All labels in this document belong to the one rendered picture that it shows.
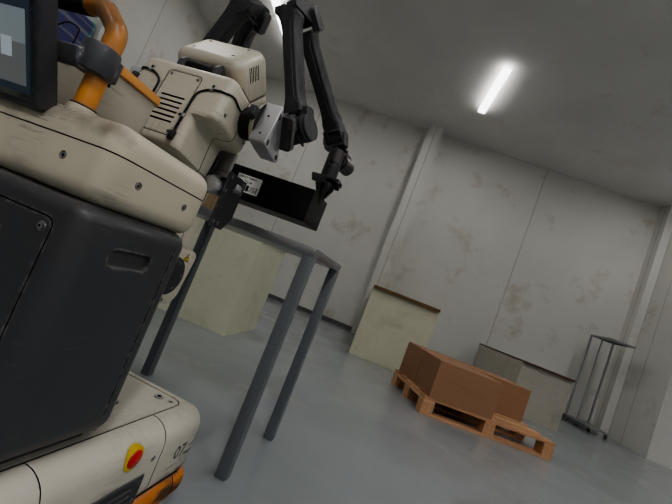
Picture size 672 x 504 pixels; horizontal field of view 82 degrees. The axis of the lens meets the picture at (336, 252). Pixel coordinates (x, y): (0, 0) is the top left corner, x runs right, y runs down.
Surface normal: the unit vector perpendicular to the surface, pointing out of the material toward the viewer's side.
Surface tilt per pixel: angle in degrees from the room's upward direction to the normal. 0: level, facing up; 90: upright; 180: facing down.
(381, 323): 90
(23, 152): 90
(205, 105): 82
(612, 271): 90
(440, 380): 90
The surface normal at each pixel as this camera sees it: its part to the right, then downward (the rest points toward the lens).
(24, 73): -0.33, 0.24
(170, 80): -0.15, -0.29
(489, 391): 0.11, -0.04
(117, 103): 0.90, 0.37
